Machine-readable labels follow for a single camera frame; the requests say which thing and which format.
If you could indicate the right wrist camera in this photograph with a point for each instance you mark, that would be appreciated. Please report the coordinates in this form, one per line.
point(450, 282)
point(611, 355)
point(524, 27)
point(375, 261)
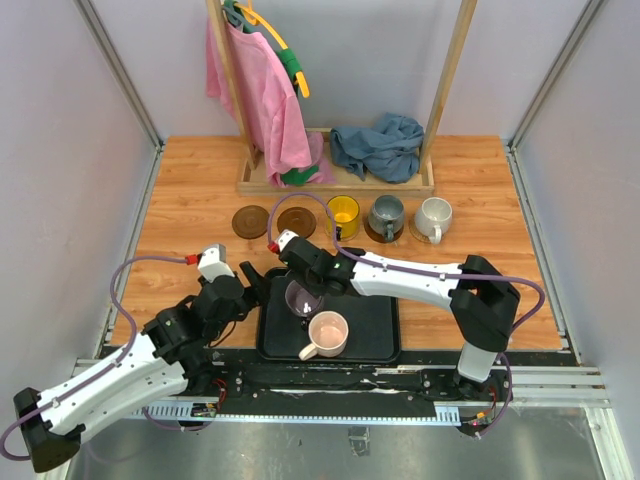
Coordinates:
point(284, 238)

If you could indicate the green cloth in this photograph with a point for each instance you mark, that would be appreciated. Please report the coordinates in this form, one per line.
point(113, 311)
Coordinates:
point(299, 177)

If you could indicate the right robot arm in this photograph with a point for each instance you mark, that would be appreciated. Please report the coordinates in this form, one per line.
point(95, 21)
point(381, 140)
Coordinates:
point(483, 302)

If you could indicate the left woven rattan coaster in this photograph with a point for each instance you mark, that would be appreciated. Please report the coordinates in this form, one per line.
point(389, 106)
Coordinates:
point(327, 235)

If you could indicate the blue crumpled cloth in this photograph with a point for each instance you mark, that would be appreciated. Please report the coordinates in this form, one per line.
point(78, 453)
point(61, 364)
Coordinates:
point(389, 150)

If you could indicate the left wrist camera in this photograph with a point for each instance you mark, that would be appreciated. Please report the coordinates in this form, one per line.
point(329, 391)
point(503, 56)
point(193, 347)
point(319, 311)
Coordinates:
point(212, 263)

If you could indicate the wooden clothes rack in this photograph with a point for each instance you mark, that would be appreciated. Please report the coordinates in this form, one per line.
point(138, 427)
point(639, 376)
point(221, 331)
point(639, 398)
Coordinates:
point(251, 170)

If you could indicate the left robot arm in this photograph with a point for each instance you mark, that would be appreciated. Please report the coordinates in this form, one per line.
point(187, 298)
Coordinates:
point(170, 356)

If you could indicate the grey mug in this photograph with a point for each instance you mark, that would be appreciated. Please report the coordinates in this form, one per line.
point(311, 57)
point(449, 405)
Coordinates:
point(386, 217)

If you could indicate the black plastic tray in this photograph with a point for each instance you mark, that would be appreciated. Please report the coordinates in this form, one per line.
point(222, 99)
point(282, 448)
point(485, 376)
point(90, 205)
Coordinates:
point(374, 330)

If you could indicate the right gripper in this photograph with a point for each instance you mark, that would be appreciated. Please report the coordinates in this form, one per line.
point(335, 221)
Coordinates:
point(294, 273)

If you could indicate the white cup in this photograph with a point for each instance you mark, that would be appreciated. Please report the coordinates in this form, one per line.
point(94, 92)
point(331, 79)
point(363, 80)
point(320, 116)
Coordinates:
point(433, 219)

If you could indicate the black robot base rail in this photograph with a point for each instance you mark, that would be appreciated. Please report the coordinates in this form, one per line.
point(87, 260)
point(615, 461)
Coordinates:
point(414, 387)

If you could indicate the pink shirt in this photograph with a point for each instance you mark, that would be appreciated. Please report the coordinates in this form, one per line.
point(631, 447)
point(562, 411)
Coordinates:
point(275, 120)

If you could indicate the green clothes hanger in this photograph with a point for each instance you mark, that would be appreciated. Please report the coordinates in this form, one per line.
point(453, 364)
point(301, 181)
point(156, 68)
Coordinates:
point(228, 6)

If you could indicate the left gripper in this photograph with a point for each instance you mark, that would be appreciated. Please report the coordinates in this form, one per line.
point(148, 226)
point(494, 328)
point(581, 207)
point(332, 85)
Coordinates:
point(259, 291)

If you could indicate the yellow clothes hanger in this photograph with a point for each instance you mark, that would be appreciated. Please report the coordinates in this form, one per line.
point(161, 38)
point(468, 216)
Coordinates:
point(285, 54)

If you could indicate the purple cup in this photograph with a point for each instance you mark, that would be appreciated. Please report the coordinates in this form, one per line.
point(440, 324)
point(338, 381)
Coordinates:
point(302, 304)

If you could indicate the pink mug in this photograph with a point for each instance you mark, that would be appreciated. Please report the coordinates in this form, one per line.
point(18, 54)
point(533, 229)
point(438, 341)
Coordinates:
point(328, 333)

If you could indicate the brown wooden saucer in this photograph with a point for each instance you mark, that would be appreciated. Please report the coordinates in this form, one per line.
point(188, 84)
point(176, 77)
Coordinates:
point(250, 222)
point(379, 238)
point(298, 220)

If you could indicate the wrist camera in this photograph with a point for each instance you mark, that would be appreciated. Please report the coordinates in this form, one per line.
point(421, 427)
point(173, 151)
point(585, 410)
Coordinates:
point(284, 238)
point(212, 263)

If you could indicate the yellow cup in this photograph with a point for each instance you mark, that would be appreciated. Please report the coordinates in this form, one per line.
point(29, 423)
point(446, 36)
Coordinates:
point(346, 213)

